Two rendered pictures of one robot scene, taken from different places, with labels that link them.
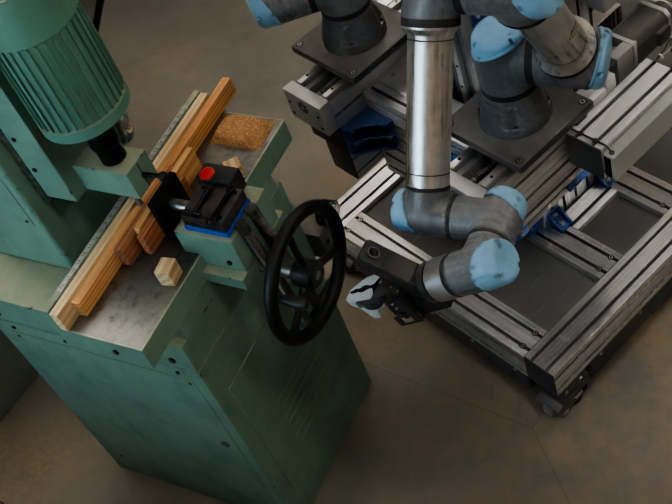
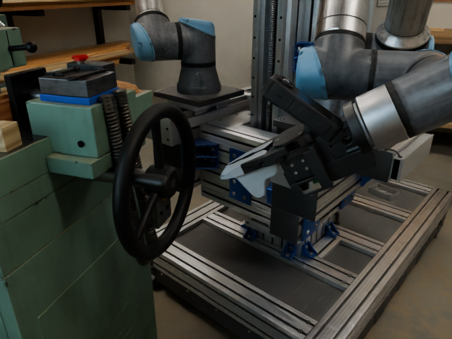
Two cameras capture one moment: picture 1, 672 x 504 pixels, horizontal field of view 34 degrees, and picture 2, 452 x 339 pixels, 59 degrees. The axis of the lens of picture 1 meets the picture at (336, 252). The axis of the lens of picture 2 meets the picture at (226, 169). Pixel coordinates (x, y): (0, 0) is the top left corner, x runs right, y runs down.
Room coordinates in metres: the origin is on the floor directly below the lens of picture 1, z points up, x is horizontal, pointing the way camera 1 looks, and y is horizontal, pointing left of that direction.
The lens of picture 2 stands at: (0.76, 0.23, 1.13)
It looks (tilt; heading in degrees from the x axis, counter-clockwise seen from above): 25 degrees down; 336
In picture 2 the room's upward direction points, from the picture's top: straight up
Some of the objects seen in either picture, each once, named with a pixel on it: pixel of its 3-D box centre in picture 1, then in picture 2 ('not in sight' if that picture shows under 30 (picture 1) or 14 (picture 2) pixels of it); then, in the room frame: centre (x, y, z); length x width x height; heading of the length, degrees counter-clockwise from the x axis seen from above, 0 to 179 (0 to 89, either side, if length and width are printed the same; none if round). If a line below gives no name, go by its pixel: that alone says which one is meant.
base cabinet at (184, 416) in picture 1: (197, 352); (17, 310); (1.72, 0.41, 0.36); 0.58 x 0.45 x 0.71; 47
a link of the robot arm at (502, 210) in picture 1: (488, 221); (413, 78); (1.17, -0.25, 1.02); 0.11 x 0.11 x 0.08; 50
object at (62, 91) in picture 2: (216, 198); (84, 79); (1.51, 0.17, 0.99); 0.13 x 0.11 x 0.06; 137
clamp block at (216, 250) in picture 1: (227, 224); (87, 118); (1.51, 0.17, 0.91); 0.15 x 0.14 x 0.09; 137
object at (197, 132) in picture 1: (159, 188); not in sight; (1.68, 0.28, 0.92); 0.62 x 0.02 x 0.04; 137
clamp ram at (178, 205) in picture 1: (181, 205); (42, 95); (1.57, 0.24, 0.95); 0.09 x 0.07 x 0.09; 137
